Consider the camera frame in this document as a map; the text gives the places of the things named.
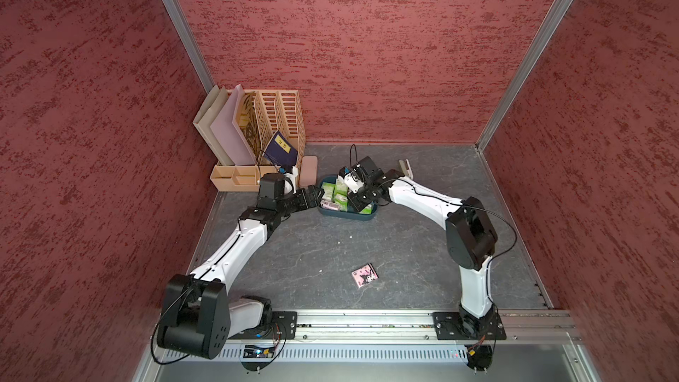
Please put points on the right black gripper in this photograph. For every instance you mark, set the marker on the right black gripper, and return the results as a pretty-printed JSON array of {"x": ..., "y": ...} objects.
[{"x": 355, "y": 201}]

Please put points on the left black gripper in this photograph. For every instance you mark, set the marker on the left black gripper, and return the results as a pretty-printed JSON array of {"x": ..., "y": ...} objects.
[{"x": 303, "y": 202}]

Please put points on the green tissue pack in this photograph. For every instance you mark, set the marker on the green tissue pack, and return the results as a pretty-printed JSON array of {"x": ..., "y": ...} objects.
[
  {"x": 342, "y": 202},
  {"x": 341, "y": 187},
  {"x": 328, "y": 189}
]

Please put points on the pink tissue pack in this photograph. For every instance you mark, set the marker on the pink tissue pack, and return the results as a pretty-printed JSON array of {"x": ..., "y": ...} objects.
[
  {"x": 364, "y": 275},
  {"x": 329, "y": 205}
]

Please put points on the teal plastic storage box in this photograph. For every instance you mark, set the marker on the teal plastic storage box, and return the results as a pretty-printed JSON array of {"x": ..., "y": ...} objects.
[{"x": 367, "y": 214}]

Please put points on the pink tissue pack bottom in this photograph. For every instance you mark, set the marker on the pink tissue pack bottom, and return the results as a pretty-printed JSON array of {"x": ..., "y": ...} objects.
[{"x": 364, "y": 275}]

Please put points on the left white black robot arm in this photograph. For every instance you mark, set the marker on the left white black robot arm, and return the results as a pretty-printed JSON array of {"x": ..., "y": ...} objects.
[{"x": 197, "y": 317}]

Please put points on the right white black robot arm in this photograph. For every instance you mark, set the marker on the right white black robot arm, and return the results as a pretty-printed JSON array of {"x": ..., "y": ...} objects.
[{"x": 471, "y": 239}]

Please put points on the pink pencil case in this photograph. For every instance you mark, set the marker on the pink pencil case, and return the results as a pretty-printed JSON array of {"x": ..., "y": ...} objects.
[{"x": 308, "y": 171}]

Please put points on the beige stapler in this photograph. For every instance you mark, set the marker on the beige stapler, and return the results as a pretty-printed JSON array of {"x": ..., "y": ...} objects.
[{"x": 406, "y": 168}]

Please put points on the dark blue booklet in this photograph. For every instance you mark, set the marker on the dark blue booklet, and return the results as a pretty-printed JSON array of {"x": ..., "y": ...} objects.
[{"x": 280, "y": 152}]

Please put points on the lilac folder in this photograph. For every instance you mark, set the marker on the lilac folder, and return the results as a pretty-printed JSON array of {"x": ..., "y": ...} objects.
[{"x": 228, "y": 133}]

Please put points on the gold patterned book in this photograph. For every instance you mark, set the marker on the gold patterned book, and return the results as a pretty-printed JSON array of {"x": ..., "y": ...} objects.
[{"x": 247, "y": 121}]

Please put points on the beige folder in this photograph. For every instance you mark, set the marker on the beige folder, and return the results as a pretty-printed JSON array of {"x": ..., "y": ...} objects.
[{"x": 207, "y": 114}]

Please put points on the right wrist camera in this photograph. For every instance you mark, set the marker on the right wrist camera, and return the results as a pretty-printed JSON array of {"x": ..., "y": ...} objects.
[{"x": 363, "y": 174}]

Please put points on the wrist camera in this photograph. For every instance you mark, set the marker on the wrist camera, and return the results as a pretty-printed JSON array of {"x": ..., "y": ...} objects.
[
  {"x": 275, "y": 188},
  {"x": 363, "y": 174}
]

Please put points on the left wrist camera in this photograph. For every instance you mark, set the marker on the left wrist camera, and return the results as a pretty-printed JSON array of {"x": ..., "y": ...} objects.
[{"x": 275, "y": 188}]

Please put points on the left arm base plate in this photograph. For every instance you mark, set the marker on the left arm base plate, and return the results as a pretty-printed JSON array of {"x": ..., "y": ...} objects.
[{"x": 272, "y": 325}]

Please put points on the aluminium front rail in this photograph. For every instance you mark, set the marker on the aluminium front rail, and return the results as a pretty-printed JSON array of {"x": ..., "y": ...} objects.
[{"x": 415, "y": 326}]

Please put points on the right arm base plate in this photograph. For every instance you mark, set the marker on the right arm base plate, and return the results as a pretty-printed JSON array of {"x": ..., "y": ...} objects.
[{"x": 462, "y": 326}]

